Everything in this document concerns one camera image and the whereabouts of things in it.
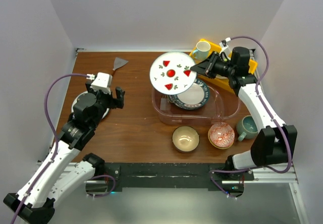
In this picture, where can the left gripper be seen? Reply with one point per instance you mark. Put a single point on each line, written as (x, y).
(114, 102)

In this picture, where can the clear plastic bin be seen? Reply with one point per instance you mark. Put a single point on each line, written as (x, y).
(221, 106)

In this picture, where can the yellow plastic tray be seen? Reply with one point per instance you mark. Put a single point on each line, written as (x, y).
(227, 82)

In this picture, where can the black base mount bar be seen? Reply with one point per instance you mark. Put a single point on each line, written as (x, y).
(169, 175)

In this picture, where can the cream black bowl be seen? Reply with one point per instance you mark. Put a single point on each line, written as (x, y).
(185, 139)

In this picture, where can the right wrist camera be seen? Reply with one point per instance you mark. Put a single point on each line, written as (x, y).
(224, 44)

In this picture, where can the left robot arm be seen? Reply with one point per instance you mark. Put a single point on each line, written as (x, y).
(37, 200)

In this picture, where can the metal scraper wooden handle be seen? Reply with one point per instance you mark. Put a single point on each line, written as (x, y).
(118, 63)

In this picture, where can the red patterned bowl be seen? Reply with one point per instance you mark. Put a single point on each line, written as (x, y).
(221, 135)

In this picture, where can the light blue mug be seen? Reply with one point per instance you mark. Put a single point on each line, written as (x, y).
(201, 51)

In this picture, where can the teal rim lettered plate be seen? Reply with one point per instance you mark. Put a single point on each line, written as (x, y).
(195, 97)

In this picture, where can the teal ceramic mug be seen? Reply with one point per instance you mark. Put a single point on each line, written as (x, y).
(246, 128)

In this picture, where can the white flower plate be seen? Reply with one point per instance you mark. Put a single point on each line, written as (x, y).
(171, 73)

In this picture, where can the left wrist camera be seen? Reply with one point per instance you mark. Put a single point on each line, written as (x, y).
(100, 81)

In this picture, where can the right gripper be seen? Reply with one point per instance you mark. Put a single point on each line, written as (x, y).
(206, 67)

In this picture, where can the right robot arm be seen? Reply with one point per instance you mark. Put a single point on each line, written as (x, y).
(275, 141)

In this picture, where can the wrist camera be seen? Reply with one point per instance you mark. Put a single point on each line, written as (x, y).
(224, 44)
(100, 81)

